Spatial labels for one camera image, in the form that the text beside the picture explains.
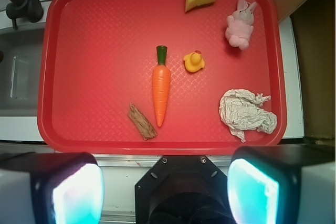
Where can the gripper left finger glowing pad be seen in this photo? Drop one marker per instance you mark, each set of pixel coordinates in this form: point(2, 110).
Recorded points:
point(51, 188)

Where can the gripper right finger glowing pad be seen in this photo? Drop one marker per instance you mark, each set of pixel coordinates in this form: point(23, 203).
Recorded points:
point(282, 184)

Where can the crumpled white paper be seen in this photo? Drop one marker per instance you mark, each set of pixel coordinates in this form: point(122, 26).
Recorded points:
point(241, 110)

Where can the brown wood piece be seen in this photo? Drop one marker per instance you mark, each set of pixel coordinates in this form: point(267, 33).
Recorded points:
point(142, 124)

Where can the grey metal sink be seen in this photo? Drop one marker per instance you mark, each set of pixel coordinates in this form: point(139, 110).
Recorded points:
point(21, 52)

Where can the red plastic tray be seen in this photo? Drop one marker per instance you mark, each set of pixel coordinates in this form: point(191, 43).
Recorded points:
point(98, 58)

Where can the yellow rubber duck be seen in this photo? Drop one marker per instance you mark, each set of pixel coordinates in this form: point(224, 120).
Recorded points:
point(194, 61)

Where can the orange toy carrot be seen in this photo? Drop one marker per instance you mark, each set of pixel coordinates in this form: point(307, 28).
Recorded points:
point(161, 79)

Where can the pink plush bunny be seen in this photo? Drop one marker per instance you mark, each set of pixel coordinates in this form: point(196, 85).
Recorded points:
point(240, 25)

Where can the black faucet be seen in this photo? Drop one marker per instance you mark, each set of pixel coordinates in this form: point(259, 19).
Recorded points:
point(31, 10)

